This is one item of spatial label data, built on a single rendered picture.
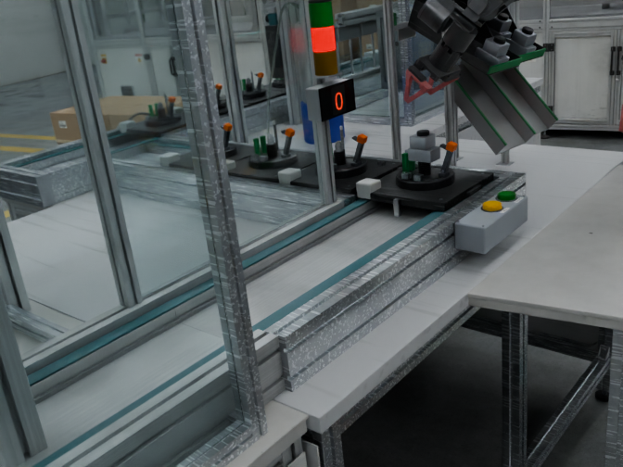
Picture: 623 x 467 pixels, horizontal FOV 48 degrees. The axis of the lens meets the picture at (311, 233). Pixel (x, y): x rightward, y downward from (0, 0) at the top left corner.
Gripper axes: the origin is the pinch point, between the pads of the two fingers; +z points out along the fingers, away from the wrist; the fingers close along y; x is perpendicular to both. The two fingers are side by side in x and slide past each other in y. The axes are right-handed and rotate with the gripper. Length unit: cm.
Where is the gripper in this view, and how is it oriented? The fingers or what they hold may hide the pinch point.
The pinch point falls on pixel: (419, 94)
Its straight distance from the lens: 166.3
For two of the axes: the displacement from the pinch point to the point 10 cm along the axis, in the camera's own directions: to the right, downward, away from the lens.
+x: 6.5, 7.1, -2.6
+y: -6.4, 3.3, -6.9
